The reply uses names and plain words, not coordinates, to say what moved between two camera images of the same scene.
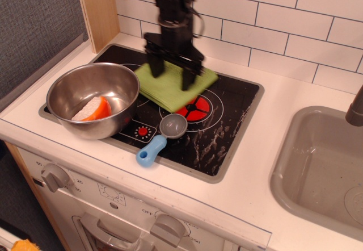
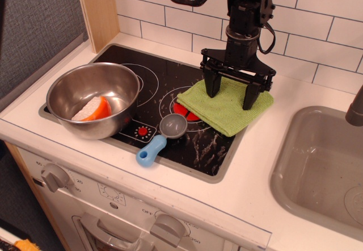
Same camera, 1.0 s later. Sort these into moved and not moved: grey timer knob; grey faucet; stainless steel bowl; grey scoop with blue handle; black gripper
Moved: black gripper
Not moved: grey faucet; grey timer knob; stainless steel bowl; grey scoop with blue handle
